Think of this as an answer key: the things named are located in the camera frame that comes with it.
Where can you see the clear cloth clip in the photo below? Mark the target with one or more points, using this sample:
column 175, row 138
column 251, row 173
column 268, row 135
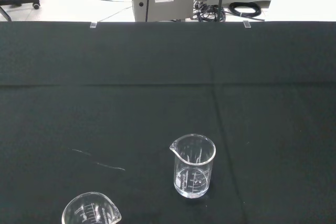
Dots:
column 93, row 25
column 246, row 24

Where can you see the black bench cloth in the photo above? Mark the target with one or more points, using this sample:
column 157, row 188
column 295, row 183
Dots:
column 157, row 98

